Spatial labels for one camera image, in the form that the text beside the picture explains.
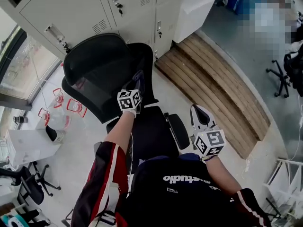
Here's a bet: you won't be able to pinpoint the white water dispenser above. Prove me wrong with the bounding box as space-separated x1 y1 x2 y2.
6 128 61 166

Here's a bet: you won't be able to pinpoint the black mesh swivel chair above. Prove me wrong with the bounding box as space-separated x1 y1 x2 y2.
0 163 62 205

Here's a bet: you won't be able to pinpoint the white metal rack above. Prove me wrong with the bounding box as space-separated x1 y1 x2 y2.
262 158 303 222

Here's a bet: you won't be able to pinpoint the clear water jug red handle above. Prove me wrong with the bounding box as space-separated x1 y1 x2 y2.
52 88 65 109
38 107 71 130
66 98 88 118

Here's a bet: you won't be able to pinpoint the grey metal lockers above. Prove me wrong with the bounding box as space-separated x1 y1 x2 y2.
0 0 187 61

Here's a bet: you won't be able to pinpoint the black chair with star base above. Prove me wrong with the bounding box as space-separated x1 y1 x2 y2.
265 51 303 98

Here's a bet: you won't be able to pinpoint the wooden step platform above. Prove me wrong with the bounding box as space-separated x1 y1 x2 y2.
155 33 271 160

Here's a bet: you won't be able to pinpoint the white cabinet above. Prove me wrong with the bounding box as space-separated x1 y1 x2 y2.
172 0 222 44

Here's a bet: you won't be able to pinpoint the dark framed window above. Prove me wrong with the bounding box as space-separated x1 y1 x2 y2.
0 25 63 112

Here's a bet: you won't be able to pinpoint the person's black red shirt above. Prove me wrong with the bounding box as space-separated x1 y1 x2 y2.
71 140 272 227

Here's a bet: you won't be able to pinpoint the person's right forearm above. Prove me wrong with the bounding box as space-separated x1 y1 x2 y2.
205 155 242 196

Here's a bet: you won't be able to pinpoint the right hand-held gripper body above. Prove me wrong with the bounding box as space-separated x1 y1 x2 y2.
192 105 227 157

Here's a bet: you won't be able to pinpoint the black mesh office chair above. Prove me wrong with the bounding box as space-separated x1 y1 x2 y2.
61 33 190 175

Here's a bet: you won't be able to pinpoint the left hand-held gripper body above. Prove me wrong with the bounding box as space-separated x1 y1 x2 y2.
116 77 142 114

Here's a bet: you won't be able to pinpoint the person's left forearm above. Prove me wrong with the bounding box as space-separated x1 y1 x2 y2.
104 110 137 151

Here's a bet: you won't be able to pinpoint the white harness strap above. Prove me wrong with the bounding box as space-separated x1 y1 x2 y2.
89 182 120 227

